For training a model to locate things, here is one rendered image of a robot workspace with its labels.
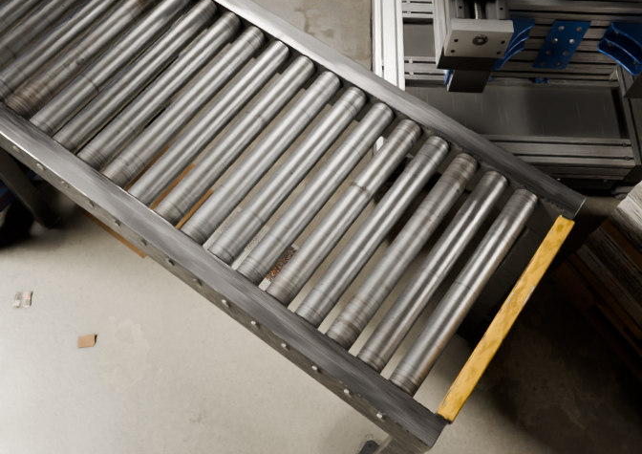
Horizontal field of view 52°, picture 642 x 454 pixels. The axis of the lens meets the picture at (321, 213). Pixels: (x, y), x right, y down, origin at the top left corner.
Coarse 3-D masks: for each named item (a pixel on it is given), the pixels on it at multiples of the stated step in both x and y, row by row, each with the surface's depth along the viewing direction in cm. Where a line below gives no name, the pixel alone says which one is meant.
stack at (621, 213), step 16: (640, 192) 148; (624, 208) 156; (640, 208) 151; (624, 224) 159; (640, 224) 154; (592, 240) 174; (608, 240) 169; (640, 240) 157; (592, 256) 178; (608, 256) 172; (624, 256) 166; (560, 272) 196; (576, 272) 188; (592, 272) 182; (608, 272) 176; (624, 272) 170; (640, 272) 165; (576, 288) 192; (592, 288) 188; (608, 288) 179; (624, 288) 173; (640, 288) 167; (576, 304) 197; (592, 304) 189; (608, 304) 183; (624, 304) 177; (640, 304) 171; (592, 320) 193; (640, 320) 174; (608, 336) 191; (624, 336) 184; (624, 352) 190; (640, 352) 181; (640, 368) 188
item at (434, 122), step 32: (224, 0) 141; (288, 32) 138; (288, 64) 143; (320, 64) 135; (352, 64) 135; (384, 96) 132; (448, 128) 129; (448, 160) 132; (480, 160) 126; (512, 160) 126; (512, 192) 127; (544, 192) 123; (576, 192) 123; (544, 224) 129
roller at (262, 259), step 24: (384, 120) 130; (360, 144) 127; (336, 168) 124; (312, 192) 122; (288, 216) 120; (312, 216) 122; (264, 240) 118; (288, 240) 119; (240, 264) 117; (264, 264) 116
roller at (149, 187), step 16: (272, 48) 136; (256, 64) 134; (272, 64) 135; (240, 80) 133; (256, 80) 133; (224, 96) 131; (240, 96) 131; (208, 112) 129; (224, 112) 130; (192, 128) 128; (208, 128) 128; (224, 128) 131; (176, 144) 126; (192, 144) 126; (208, 144) 130; (160, 160) 124; (176, 160) 125; (192, 160) 127; (144, 176) 123; (160, 176) 123; (176, 176) 125; (128, 192) 122; (144, 192) 121; (160, 192) 124
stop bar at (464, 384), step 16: (560, 224) 118; (544, 240) 117; (560, 240) 117; (544, 256) 115; (528, 272) 114; (544, 272) 114; (528, 288) 113; (512, 304) 111; (496, 320) 110; (512, 320) 110; (496, 336) 109; (480, 352) 108; (464, 368) 107; (480, 368) 106; (464, 384) 105; (448, 400) 104; (464, 400) 104; (448, 416) 103
